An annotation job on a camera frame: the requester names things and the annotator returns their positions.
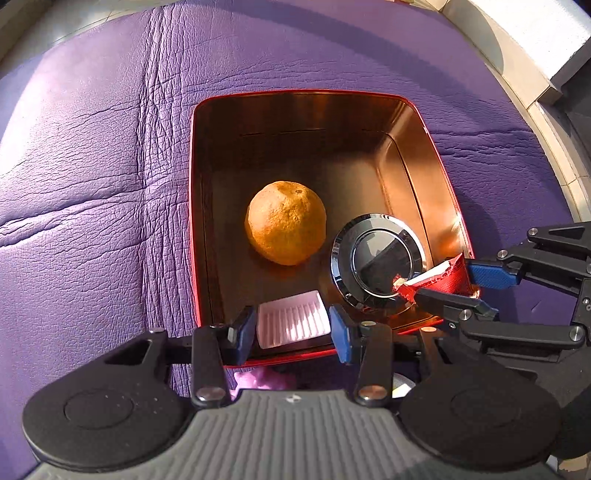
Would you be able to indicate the round chrome disc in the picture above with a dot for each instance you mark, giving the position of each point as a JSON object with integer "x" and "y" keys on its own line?
{"x": 381, "y": 258}

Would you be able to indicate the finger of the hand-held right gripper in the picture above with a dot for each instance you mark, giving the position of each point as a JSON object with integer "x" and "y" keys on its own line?
{"x": 461, "y": 302}
{"x": 490, "y": 275}

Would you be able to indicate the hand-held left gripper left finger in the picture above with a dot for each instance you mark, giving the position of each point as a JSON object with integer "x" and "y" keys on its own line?
{"x": 244, "y": 328}

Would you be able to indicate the white stone ledge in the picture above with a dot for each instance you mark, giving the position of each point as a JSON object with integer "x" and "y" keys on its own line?
{"x": 521, "y": 41}

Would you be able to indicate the red metal tin box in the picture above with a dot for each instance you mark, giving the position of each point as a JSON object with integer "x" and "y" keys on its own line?
{"x": 277, "y": 138}

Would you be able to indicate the orange mandarin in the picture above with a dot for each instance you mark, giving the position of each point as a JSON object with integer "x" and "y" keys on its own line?
{"x": 286, "y": 221}

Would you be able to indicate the purple leather sofa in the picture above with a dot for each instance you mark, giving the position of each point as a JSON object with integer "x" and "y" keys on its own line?
{"x": 92, "y": 184}

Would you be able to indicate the pink soft toy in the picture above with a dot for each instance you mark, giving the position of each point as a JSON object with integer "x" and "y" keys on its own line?
{"x": 265, "y": 381}

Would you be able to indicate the red snack packet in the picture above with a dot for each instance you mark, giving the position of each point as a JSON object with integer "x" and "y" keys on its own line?
{"x": 455, "y": 273}

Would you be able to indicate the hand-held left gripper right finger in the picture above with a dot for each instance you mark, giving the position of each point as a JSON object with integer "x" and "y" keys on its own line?
{"x": 339, "y": 332}

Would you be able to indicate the small white object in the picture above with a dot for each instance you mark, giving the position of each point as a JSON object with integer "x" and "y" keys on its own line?
{"x": 400, "y": 386}

